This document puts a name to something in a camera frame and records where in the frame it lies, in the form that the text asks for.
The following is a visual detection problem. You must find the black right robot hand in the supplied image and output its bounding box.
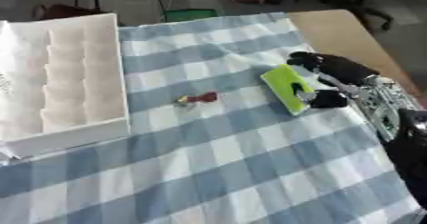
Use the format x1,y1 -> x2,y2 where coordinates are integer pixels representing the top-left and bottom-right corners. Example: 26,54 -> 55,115
285,51 -> 384,110

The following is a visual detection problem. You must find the lime green block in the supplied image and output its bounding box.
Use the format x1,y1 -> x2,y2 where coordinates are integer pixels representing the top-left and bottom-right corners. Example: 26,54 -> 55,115
258,63 -> 317,116

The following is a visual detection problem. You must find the white compartment box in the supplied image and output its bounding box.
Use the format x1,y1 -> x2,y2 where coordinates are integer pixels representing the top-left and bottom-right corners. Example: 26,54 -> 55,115
0,12 -> 133,157

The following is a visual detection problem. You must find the small red toy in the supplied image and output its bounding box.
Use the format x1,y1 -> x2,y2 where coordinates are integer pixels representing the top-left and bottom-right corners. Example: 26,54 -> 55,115
174,91 -> 220,107

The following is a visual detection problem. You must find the green crate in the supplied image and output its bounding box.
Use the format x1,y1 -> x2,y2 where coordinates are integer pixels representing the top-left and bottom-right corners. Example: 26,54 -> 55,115
163,9 -> 222,23

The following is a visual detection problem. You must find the dark red bag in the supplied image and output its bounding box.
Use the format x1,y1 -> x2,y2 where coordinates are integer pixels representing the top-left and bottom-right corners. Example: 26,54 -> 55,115
31,4 -> 107,21

